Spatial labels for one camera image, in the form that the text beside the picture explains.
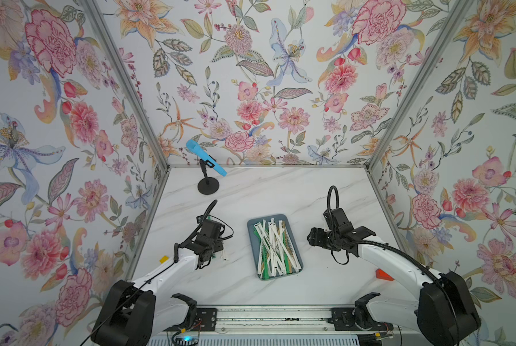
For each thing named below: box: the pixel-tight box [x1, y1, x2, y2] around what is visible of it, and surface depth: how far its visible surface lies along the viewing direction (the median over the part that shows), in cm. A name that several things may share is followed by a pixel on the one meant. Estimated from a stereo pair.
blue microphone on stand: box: [185, 139, 228, 177], surface depth 98 cm
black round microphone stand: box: [197, 158, 220, 195], surface depth 113 cm
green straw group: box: [253, 230, 270, 280], surface depth 87 cm
